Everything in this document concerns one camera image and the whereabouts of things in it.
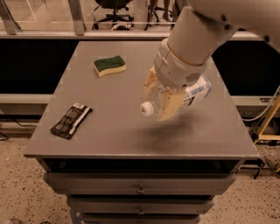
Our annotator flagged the top drawer knob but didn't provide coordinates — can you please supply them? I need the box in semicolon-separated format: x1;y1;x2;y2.
136;185;145;195

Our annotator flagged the black office chair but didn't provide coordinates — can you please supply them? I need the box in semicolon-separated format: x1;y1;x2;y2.
92;0;133;30

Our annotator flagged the black snack wrapper packet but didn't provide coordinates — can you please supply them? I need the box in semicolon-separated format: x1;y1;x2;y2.
50;102;93;140

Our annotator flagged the clear blue-labelled plastic bottle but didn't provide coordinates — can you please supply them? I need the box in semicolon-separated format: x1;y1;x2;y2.
140;73;212;121

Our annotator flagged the black floor cable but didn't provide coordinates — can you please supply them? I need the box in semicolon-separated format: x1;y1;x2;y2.
0;116;38;142

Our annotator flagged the yellow metal stand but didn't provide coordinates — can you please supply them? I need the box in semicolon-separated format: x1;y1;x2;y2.
254;96;280;144

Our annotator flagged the grey drawer cabinet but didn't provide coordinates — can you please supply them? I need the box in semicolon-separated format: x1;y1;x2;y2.
24;41;258;224

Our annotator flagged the drawer knob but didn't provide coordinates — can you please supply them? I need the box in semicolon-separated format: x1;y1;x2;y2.
137;207;145;215
136;185;145;195

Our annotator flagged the green and yellow sponge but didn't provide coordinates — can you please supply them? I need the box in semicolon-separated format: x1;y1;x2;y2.
94;55;126;77

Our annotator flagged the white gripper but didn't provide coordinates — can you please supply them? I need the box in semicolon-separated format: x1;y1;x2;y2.
143;38;207;121

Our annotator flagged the grey metal railing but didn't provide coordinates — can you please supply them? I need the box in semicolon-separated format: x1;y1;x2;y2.
0;0;265;41

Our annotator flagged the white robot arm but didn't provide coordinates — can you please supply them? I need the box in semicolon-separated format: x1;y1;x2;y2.
140;0;280;121

